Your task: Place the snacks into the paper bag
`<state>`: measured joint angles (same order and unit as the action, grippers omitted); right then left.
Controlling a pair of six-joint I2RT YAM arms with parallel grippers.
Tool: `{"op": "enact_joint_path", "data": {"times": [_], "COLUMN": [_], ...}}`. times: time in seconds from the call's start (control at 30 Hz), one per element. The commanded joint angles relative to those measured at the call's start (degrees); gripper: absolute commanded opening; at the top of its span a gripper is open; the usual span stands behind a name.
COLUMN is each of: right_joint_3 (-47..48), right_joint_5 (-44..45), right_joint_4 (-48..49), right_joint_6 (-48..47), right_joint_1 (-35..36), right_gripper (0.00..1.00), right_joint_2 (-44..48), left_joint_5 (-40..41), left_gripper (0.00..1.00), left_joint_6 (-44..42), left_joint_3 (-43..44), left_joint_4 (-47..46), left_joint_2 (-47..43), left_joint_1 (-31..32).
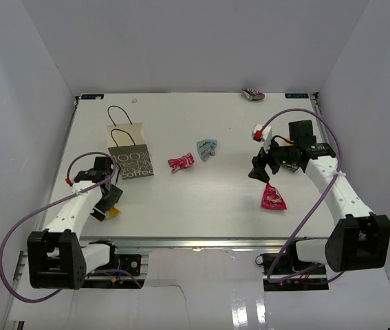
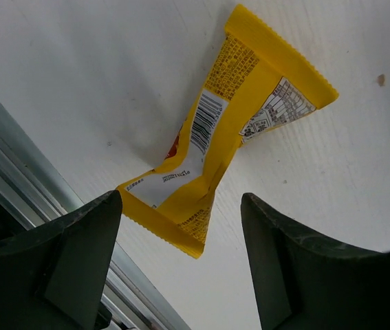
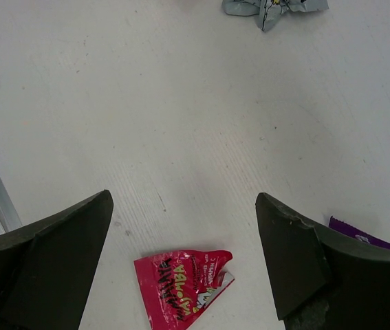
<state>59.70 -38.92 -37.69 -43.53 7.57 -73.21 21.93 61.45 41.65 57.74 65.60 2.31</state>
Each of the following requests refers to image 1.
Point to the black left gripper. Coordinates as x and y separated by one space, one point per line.
114 195

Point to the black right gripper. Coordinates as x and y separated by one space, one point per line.
259 163

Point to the grey white paper coffee bag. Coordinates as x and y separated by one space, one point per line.
127 144

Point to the light blue Himalaya snack pouch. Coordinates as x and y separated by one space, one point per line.
206 149

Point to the red snack packet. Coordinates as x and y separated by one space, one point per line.
182 162

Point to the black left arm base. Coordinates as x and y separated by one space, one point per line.
119 263

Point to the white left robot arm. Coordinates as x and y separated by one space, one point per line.
56 259

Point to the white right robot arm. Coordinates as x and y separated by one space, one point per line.
360 238

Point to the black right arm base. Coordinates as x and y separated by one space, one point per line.
314 280

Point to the red pink snack pouch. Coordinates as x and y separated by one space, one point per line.
272 200

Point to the blue corner label right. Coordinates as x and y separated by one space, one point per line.
296 95

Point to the purple brown snack wrapper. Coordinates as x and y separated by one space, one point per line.
253 95

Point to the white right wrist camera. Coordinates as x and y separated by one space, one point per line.
262 135

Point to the aluminium front rail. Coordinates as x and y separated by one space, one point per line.
192 243

